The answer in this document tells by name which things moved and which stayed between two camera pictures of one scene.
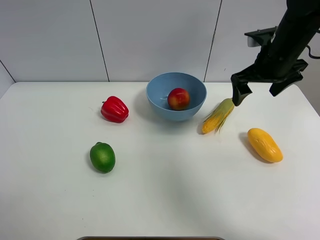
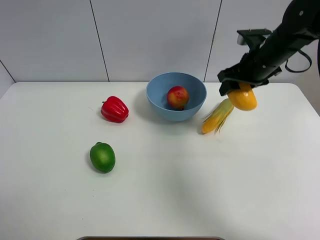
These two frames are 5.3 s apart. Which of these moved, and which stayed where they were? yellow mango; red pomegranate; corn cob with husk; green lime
Moved: yellow mango
Stayed: red pomegranate; green lime; corn cob with husk
